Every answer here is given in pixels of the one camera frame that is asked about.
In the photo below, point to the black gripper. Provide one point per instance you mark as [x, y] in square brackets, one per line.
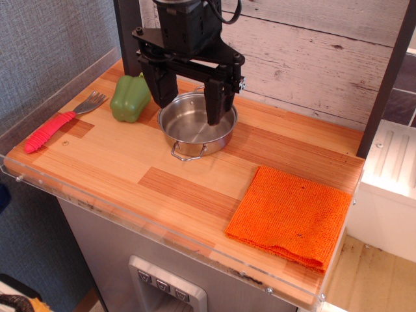
[188, 43]

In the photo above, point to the green toy bell pepper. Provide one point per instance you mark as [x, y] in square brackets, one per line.
[130, 98]

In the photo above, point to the orange knitted cloth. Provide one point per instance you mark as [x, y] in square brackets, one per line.
[290, 216]

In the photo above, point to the small steel pot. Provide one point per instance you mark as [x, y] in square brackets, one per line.
[184, 124]

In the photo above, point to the clear acrylic table guard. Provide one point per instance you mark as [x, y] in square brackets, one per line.
[184, 208]

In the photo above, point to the grey toy fridge cabinet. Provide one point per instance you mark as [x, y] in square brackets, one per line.
[136, 273]

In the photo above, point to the white toy sink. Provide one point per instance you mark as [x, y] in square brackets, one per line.
[383, 209]

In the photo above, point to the fork with red handle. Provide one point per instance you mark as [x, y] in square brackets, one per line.
[46, 131]

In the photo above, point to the dark vertical post left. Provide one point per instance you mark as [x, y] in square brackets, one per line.
[128, 18]

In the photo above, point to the dark vertical post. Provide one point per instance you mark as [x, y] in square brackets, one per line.
[128, 18]
[397, 56]

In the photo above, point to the dark vertical post right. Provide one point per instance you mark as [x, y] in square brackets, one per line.
[397, 56]

